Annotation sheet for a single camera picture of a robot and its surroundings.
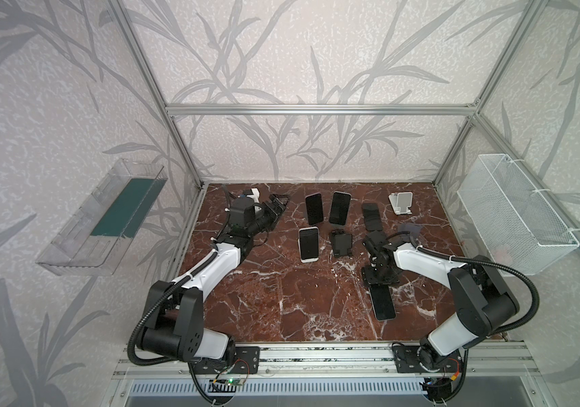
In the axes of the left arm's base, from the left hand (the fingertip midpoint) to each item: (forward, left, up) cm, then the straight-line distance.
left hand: (291, 196), depth 82 cm
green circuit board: (-48, +15, -24) cm, 56 cm away
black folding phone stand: (-5, -19, -21) cm, 28 cm away
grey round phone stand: (+4, -49, -23) cm, 54 cm away
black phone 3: (-26, -31, -24) cm, 47 cm away
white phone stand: (+14, -45, -20) cm, 52 cm away
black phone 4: (+11, -34, -26) cm, 44 cm away
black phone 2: (+7, -18, -15) cm, 25 cm away
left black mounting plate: (-44, +12, -23) cm, 51 cm away
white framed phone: (-8, -6, -14) cm, 17 cm away
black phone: (+9, -8, -15) cm, 19 cm away
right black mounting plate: (-43, -34, -23) cm, 60 cm away
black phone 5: (-12, -27, -4) cm, 30 cm away
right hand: (-16, -29, -25) cm, 42 cm away
